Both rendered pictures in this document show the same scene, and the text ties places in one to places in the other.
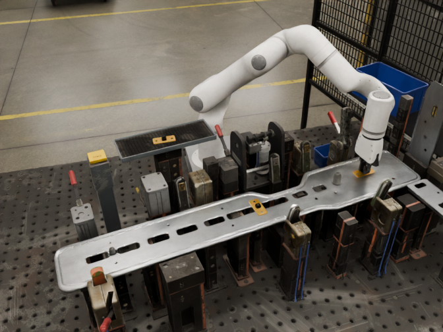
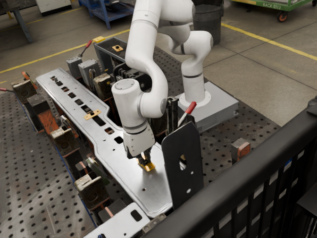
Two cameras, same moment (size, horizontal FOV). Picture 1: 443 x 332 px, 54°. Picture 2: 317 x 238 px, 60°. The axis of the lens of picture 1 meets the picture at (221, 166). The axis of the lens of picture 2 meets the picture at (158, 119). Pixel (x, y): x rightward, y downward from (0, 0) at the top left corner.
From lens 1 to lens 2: 1.89 m
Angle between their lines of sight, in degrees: 64
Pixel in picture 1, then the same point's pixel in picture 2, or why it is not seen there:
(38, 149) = (254, 65)
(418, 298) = not seen: outside the picture
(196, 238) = (63, 100)
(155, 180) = (88, 63)
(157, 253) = (53, 92)
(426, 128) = (188, 181)
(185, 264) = (37, 99)
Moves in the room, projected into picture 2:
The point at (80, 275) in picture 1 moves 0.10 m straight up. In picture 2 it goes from (42, 78) to (36, 64)
